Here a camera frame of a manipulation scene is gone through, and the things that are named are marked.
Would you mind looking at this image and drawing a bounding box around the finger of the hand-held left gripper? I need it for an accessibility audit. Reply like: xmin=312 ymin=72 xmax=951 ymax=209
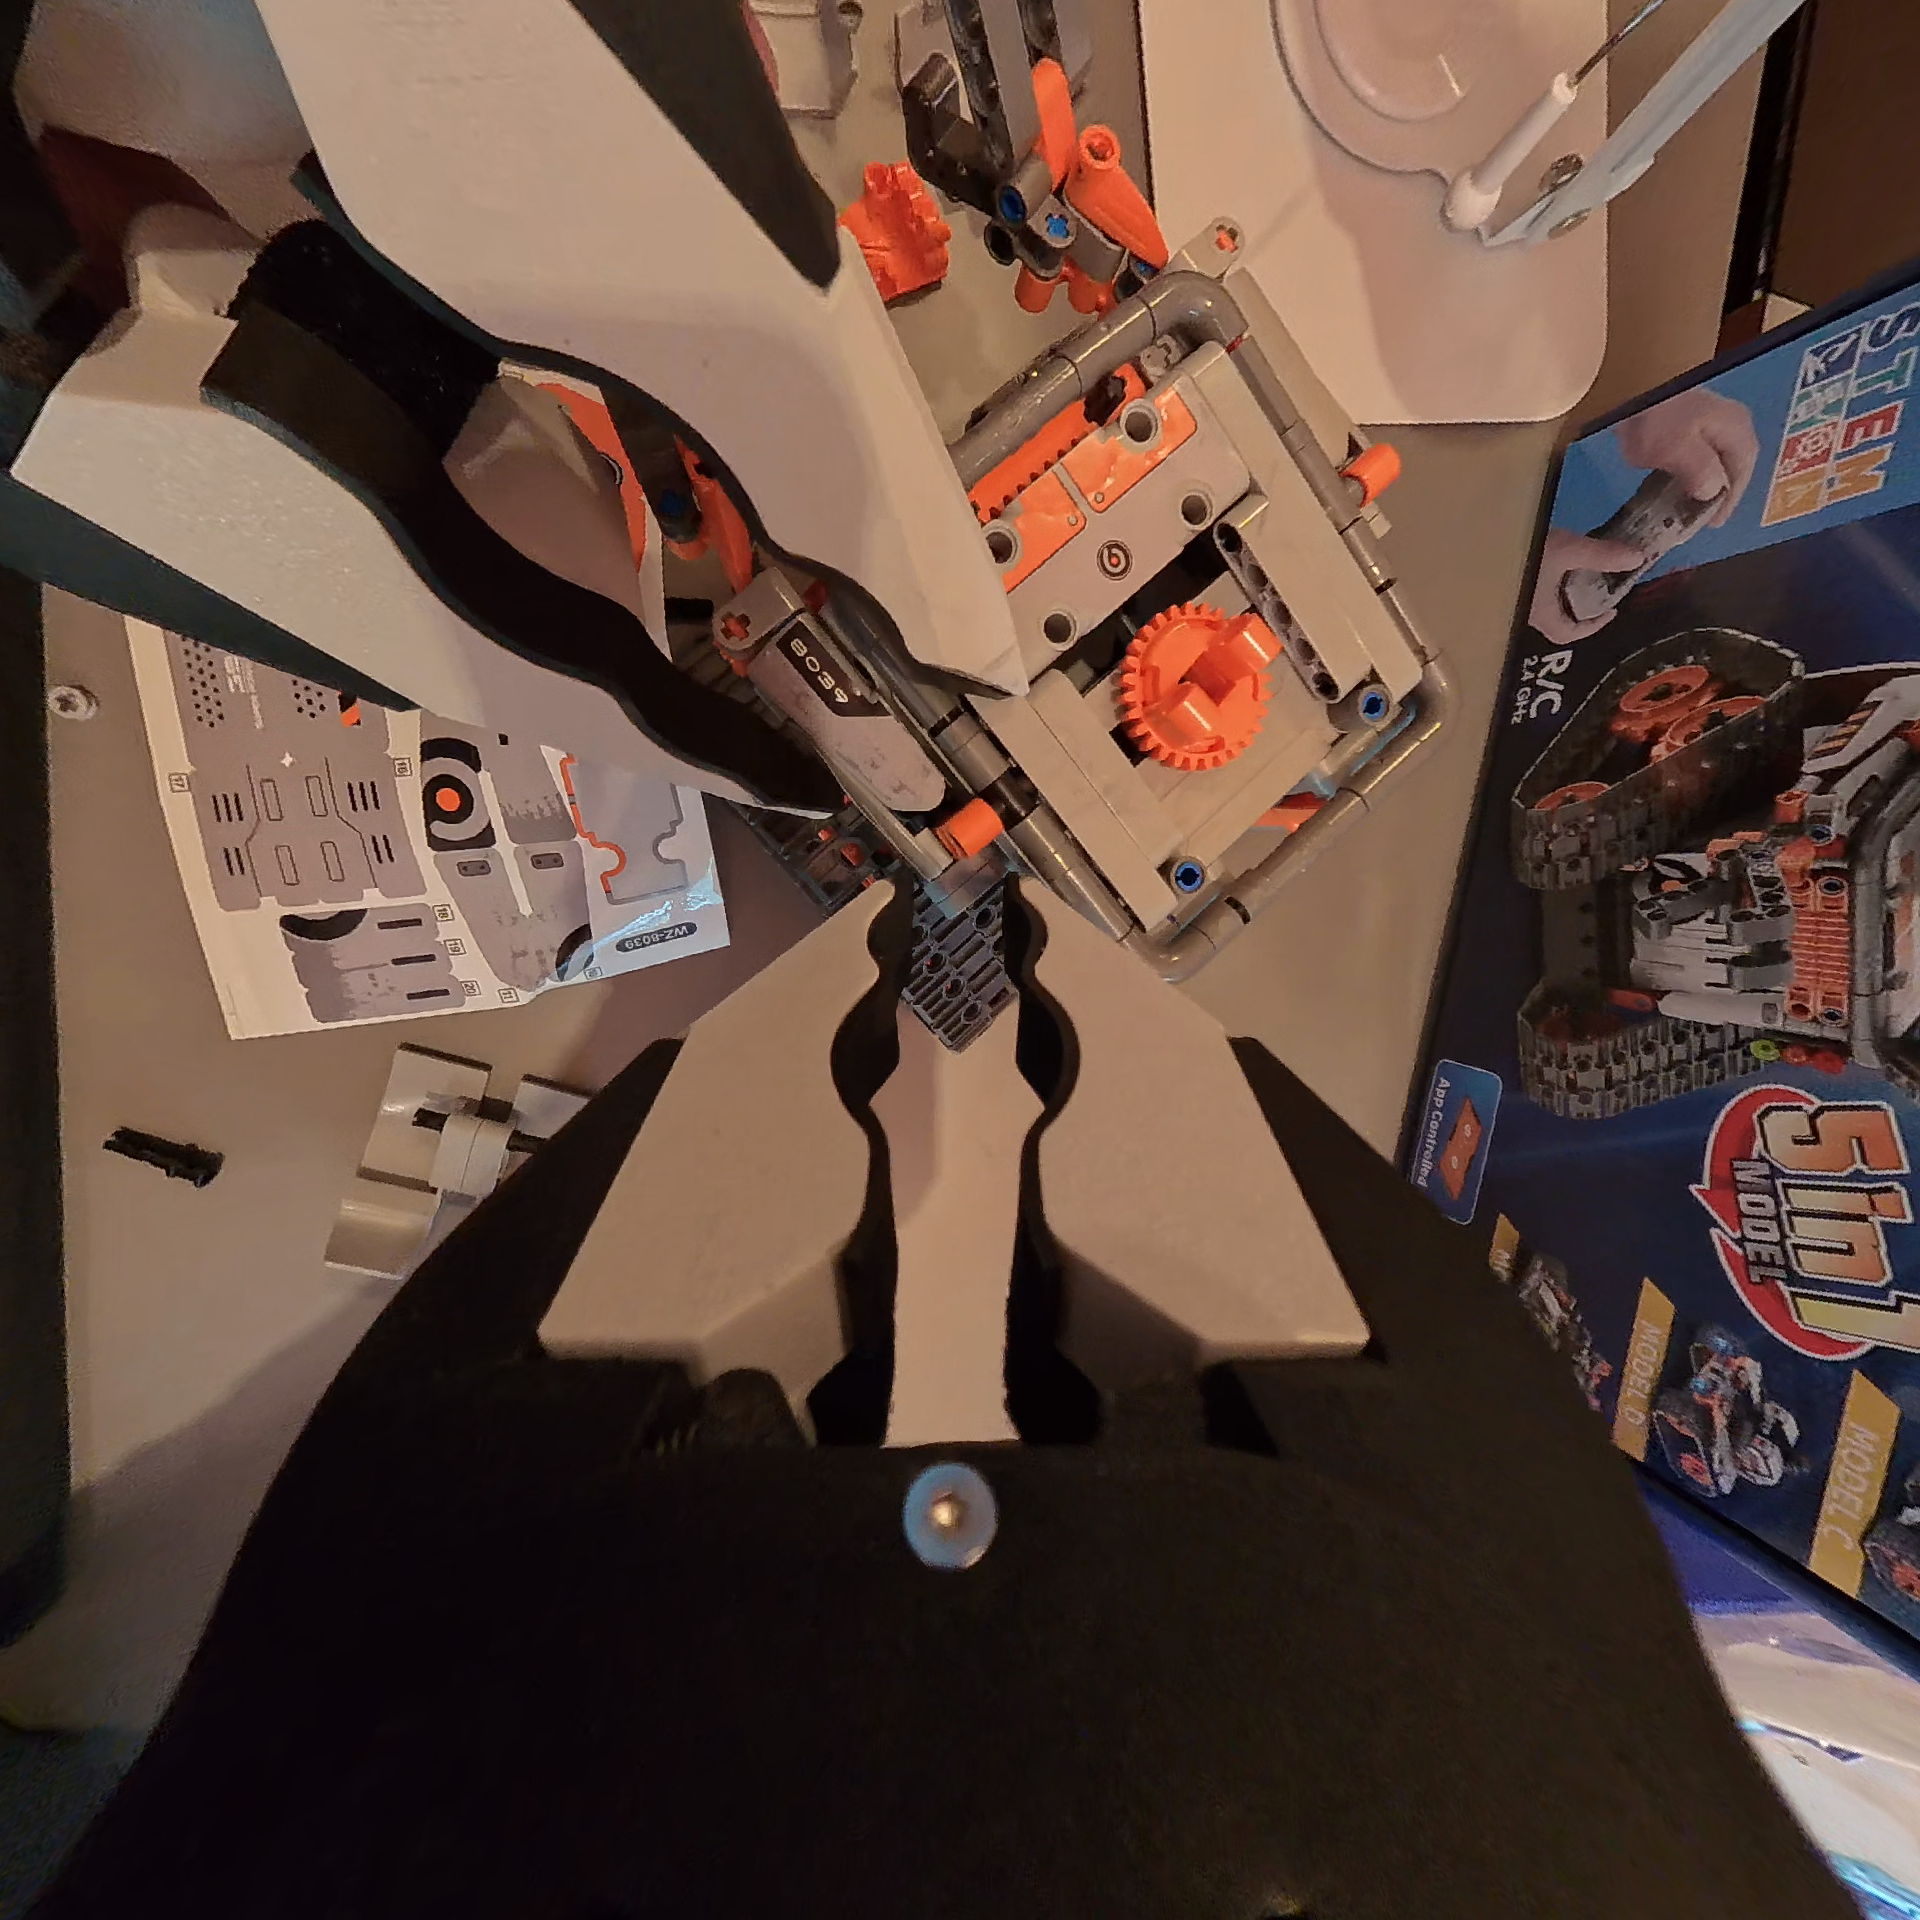
xmin=251 ymin=0 xmax=1037 ymax=696
xmin=0 ymin=205 xmax=846 ymax=812

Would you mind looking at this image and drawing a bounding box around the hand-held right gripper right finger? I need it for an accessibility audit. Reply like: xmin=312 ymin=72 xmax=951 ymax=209
xmin=1001 ymin=881 xmax=1378 ymax=1448

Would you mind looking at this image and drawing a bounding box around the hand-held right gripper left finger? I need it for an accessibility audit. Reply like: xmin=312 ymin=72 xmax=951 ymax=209
xmin=535 ymin=881 xmax=920 ymax=1448

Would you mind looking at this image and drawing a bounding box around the grey orange sticker sheet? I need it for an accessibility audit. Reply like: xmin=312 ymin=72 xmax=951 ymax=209
xmin=126 ymin=619 xmax=733 ymax=1042

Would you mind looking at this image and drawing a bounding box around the grey orange brick toy vehicle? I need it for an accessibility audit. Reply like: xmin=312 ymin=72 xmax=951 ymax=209
xmin=449 ymin=223 xmax=1458 ymax=1055

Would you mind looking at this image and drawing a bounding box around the grey brick part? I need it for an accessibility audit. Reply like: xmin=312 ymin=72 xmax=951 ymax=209
xmin=745 ymin=0 xmax=866 ymax=117

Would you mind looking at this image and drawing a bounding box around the orange brick connector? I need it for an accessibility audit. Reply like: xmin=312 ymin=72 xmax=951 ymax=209
xmin=834 ymin=164 xmax=952 ymax=300

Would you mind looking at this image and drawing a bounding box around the light grey brick assembly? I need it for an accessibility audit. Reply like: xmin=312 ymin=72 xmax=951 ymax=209
xmin=323 ymin=1046 xmax=593 ymax=1281

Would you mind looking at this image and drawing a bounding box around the blue toy box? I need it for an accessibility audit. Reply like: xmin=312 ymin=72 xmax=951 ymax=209
xmin=1397 ymin=268 xmax=1920 ymax=1651

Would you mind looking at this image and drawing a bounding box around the black brick pin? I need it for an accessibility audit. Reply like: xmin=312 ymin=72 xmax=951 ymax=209
xmin=100 ymin=1125 xmax=227 ymax=1188

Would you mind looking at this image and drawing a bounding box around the white book stand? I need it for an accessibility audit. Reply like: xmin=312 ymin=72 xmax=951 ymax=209
xmin=1136 ymin=0 xmax=1816 ymax=427

